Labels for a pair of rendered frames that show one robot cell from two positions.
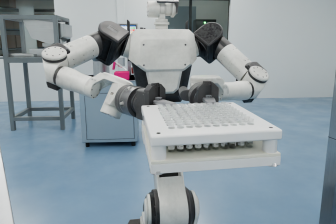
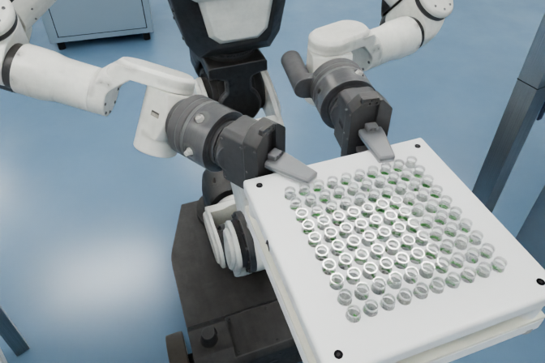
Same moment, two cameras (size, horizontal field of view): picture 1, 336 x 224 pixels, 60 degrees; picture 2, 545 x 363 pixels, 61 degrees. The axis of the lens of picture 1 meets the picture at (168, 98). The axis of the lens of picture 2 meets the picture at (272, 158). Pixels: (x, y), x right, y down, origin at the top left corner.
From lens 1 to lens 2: 0.41 m
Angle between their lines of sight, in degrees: 32
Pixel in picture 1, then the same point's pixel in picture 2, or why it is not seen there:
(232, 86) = (388, 42)
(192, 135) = (407, 350)
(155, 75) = (220, 8)
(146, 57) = not seen: outside the picture
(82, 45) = not seen: outside the picture
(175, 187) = not seen: hidden behind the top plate
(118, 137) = (118, 27)
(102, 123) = (81, 4)
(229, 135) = (473, 327)
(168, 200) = not seen: hidden behind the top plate
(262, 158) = (514, 331)
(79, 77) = (67, 78)
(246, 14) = not seen: outside the picture
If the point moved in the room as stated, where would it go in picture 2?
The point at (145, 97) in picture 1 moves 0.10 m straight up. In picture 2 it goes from (246, 156) to (242, 85)
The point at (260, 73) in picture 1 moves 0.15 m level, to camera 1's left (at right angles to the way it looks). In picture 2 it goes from (439, 1) to (359, 7)
